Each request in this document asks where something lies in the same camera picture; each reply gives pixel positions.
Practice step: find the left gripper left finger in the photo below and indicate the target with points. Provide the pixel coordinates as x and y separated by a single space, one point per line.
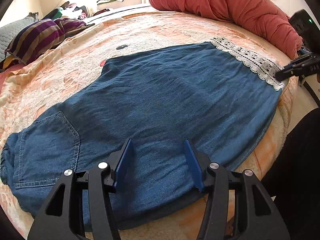
61 215

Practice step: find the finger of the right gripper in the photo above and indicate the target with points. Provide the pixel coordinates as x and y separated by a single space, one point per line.
310 67
303 56

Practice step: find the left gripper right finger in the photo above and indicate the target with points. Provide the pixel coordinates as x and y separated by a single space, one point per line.
255 214

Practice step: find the blue denim pants lace hem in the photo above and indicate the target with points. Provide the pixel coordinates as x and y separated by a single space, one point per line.
219 95

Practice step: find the red rolled duvet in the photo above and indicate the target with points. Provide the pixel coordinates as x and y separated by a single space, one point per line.
261 17

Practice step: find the orange white fleece blanket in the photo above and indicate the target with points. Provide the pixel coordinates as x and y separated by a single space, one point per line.
59 73

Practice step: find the pink quilted pillow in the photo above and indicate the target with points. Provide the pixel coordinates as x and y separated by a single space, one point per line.
3 75

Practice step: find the purple striped pillow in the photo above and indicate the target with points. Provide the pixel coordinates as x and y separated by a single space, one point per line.
38 37

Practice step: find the clothes pile by window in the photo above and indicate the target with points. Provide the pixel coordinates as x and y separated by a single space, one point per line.
72 11

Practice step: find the grey quilted headboard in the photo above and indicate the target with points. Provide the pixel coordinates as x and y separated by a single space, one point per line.
9 31

